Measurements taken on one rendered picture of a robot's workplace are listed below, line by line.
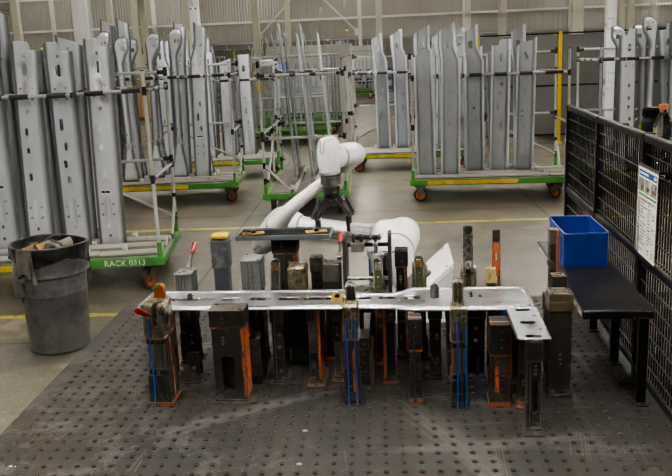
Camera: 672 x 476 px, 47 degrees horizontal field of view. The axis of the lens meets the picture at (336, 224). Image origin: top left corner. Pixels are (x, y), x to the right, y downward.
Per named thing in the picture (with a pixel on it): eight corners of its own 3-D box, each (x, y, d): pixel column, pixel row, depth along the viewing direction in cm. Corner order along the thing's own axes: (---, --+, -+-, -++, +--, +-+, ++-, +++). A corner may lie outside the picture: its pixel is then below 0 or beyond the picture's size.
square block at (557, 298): (547, 398, 258) (549, 294, 250) (543, 388, 266) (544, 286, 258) (571, 398, 257) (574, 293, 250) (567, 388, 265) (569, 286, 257)
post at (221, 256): (216, 347, 316) (208, 241, 306) (221, 340, 323) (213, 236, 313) (235, 347, 315) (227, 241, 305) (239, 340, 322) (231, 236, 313)
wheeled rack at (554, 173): (409, 203, 947) (406, 54, 909) (410, 188, 1044) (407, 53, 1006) (571, 199, 926) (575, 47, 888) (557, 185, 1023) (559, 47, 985)
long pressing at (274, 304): (130, 314, 271) (129, 310, 270) (151, 294, 292) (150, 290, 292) (536, 310, 257) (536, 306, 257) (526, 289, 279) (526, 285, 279)
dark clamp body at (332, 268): (320, 363, 295) (316, 266, 287) (324, 350, 308) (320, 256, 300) (349, 363, 294) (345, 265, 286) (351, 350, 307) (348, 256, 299)
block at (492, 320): (485, 408, 253) (485, 326, 247) (482, 393, 264) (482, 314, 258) (515, 408, 252) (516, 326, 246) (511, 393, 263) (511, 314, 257)
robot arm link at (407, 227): (414, 265, 359) (424, 243, 377) (414, 235, 351) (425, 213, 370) (260, 245, 382) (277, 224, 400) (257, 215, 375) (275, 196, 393)
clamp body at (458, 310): (445, 411, 252) (444, 309, 245) (443, 395, 264) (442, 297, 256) (473, 411, 251) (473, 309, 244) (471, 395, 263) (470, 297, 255)
